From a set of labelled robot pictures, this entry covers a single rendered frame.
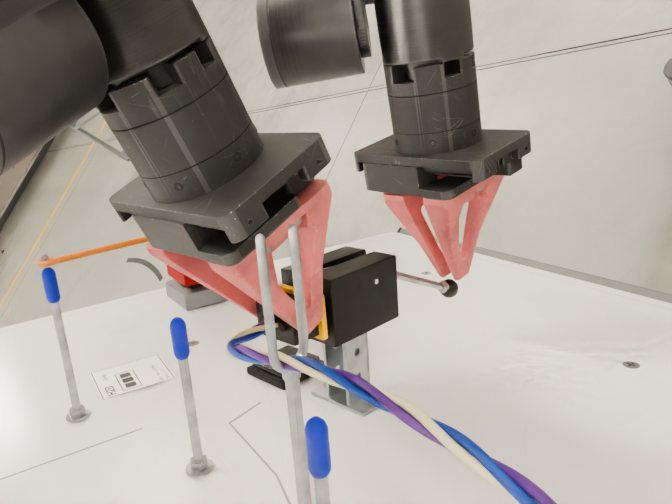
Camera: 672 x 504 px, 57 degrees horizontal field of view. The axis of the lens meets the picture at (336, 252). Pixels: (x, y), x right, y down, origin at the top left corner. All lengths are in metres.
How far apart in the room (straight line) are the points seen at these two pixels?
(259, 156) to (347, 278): 0.09
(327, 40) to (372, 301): 0.16
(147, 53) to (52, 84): 0.05
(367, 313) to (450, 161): 0.10
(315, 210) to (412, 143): 0.12
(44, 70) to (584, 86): 1.93
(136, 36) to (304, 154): 0.08
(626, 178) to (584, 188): 0.11
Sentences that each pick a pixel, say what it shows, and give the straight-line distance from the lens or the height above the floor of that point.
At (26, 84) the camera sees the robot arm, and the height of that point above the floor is 1.34.
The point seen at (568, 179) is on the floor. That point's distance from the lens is 1.88.
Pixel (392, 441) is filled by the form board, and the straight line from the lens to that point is 0.36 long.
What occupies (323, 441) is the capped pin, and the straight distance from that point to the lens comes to 0.21.
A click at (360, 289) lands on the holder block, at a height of 1.14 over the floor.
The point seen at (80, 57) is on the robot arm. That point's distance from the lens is 0.23.
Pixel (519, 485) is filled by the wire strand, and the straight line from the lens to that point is 0.18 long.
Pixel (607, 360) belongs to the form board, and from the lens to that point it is 0.46.
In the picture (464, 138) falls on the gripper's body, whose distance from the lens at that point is 0.40.
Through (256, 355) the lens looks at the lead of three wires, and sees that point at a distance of 0.26.
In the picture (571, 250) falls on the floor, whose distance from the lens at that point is 1.75.
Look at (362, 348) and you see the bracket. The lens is 0.38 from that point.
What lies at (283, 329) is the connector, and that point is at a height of 1.17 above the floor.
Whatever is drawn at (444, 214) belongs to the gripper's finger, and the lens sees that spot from 0.40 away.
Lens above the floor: 1.36
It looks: 35 degrees down
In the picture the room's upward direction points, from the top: 57 degrees counter-clockwise
